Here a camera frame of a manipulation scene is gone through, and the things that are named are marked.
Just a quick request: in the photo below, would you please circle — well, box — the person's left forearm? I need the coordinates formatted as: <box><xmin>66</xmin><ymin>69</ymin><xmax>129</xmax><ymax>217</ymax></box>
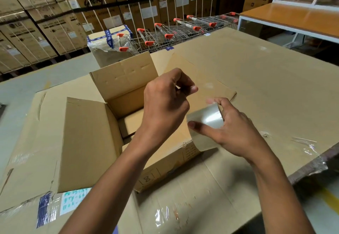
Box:
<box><xmin>59</xmin><ymin>135</ymin><xmax>170</xmax><ymax>234</ymax></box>

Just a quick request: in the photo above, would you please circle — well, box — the clear tape roll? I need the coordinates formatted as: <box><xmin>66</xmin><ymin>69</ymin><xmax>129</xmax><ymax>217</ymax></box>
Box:
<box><xmin>185</xmin><ymin>103</ymin><xmax>225</xmax><ymax>152</ymax></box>

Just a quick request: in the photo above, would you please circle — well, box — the white handwritten label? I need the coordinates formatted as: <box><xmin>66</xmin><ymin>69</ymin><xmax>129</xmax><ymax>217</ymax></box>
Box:
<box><xmin>59</xmin><ymin>187</ymin><xmax>92</xmax><ymax>216</ymax></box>

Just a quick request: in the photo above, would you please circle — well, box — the person's right forearm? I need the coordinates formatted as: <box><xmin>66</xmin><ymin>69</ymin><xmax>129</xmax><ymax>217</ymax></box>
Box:
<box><xmin>250</xmin><ymin>149</ymin><xmax>316</xmax><ymax>234</ymax></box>

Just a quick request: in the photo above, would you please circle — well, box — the stack of tall strapped cartons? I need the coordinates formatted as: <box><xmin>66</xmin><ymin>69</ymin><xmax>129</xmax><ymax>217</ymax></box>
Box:
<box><xmin>58</xmin><ymin>0</ymin><xmax>220</xmax><ymax>37</ymax></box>

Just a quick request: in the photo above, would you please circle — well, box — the plastic taped carton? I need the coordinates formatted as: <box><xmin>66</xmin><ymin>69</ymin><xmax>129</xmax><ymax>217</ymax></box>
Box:
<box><xmin>87</xmin><ymin>24</ymin><xmax>136</xmax><ymax>67</ymax></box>

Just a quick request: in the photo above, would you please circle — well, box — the brown cardboard box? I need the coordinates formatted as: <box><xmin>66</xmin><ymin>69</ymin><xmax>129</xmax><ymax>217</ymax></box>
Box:
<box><xmin>57</xmin><ymin>51</ymin><xmax>237</xmax><ymax>193</ymax></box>

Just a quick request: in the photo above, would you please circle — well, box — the row of wire shopping carts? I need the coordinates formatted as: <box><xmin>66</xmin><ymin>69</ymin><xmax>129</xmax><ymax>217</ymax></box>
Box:
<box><xmin>116</xmin><ymin>12</ymin><xmax>240</xmax><ymax>55</ymax></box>

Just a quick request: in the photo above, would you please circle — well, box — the person's left hand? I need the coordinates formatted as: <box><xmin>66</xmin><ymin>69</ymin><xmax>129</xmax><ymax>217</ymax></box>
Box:
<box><xmin>137</xmin><ymin>68</ymin><xmax>198</xmax><ymax>150</ymax></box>

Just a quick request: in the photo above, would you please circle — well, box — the person's right hand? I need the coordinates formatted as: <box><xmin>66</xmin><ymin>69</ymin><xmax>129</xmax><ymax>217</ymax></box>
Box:
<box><xmin>188</xmin><ymin>97</ymin><xmax>269</xmax><ymax>163</ymax></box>

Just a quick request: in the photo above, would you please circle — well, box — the orange workbench with white frame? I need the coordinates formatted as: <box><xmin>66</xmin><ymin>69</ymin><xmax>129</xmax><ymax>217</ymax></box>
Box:
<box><xmin>238</xmin><ymin>2</ymin><xmax>339</xmax><ymax>45</ymax></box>

